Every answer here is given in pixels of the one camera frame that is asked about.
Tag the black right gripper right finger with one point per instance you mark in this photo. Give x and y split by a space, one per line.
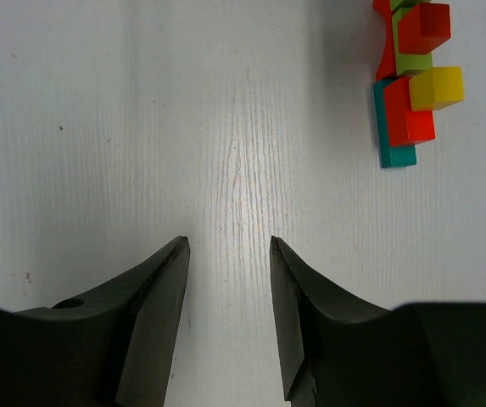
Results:
300 295

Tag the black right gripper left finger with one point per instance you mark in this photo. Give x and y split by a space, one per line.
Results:
113 344

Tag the teal long block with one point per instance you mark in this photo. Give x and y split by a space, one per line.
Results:
390 157

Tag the red rectangular block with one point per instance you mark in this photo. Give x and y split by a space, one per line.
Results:
405 126

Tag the red arch block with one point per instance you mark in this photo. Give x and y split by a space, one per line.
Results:
387 67

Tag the yellow cube block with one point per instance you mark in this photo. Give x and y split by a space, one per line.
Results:
436 88

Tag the green rectangular block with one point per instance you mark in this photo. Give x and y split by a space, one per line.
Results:
407 64

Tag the small red cube block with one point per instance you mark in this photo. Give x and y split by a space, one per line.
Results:
423 27

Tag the small green cube block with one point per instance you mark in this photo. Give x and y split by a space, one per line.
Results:
397 4

